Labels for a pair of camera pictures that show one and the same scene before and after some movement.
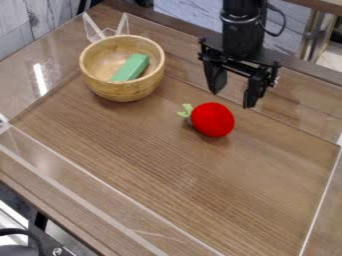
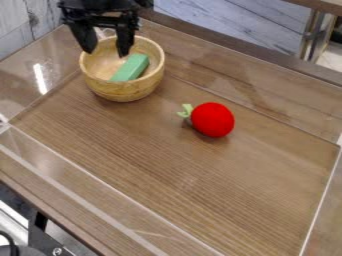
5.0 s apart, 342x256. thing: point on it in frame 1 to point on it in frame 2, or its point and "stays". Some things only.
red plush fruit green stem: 211,118 stays
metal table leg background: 318,32 stays
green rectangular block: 131,68 stays
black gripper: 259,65 to 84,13
